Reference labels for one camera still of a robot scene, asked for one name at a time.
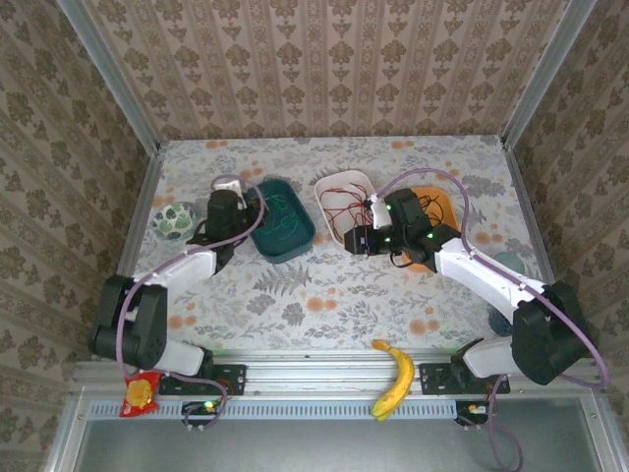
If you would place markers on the orange plastic tray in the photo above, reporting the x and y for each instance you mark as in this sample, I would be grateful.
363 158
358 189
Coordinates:
444 201

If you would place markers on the leaf patterned bowl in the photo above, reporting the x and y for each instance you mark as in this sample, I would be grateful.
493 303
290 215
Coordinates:
172 221

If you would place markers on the teal plastic tray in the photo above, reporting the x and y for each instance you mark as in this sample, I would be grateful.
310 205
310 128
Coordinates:
295 246

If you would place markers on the white plastic tray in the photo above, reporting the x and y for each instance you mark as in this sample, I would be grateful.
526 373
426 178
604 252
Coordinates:
339 178

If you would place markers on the pale green cup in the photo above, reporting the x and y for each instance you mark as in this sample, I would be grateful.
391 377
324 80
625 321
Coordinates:
511 263

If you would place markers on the dark blue textured ball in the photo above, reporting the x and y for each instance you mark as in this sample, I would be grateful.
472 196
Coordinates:
500 322

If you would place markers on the yellow banana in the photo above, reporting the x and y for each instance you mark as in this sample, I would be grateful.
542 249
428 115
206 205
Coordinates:
403 373

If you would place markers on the small controller board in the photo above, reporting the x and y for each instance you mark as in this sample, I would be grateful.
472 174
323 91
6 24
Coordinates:
201 408
472 410

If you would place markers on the red snack packet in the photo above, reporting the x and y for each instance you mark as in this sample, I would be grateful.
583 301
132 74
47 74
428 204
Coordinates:
140 393

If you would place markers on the aluminium table side rail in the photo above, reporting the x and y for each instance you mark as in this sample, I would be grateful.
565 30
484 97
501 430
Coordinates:
526 206
135 236

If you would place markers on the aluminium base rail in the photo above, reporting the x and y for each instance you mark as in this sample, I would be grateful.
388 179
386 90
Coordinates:
319 366

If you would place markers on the aluminium frame post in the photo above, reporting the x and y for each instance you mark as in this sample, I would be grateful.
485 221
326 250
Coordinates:
108 74
545 74

